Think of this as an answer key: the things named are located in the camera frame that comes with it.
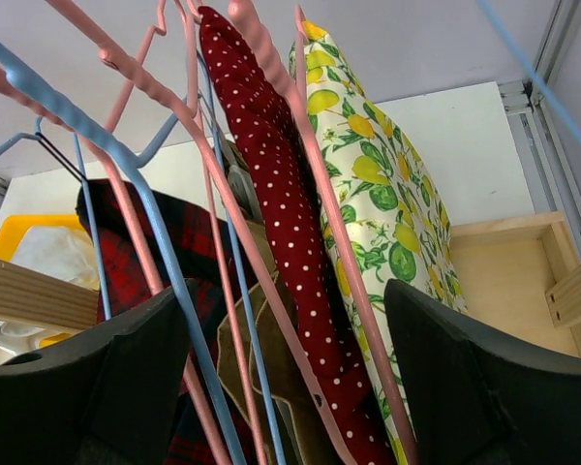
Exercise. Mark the yellow plastic tray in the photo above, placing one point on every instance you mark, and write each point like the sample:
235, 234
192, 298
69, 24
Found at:
29, 232

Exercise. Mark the red black plaid skirt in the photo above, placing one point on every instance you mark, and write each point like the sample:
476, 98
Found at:
191, 237

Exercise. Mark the tan brown skirt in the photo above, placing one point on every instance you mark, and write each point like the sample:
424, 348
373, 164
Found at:
271, 363

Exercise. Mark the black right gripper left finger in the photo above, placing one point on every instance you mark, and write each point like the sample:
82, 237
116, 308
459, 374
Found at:
104, 396

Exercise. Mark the pink hanger with lemon skirt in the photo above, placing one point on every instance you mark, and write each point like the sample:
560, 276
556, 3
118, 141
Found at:
245, 18

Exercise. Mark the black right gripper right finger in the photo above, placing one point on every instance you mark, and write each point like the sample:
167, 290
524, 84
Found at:
478, 395

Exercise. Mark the wooden rack left post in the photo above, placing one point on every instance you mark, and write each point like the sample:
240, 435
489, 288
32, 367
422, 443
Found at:
31, 298

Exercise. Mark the blue hanger with tan skirt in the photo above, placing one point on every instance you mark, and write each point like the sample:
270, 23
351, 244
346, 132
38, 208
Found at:
23, 84

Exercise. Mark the red white polka-dot skirt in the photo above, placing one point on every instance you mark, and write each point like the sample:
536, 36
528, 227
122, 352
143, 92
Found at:
264, 131

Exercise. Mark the lemon print skirt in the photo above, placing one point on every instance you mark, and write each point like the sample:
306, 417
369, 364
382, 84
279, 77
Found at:
398, 229

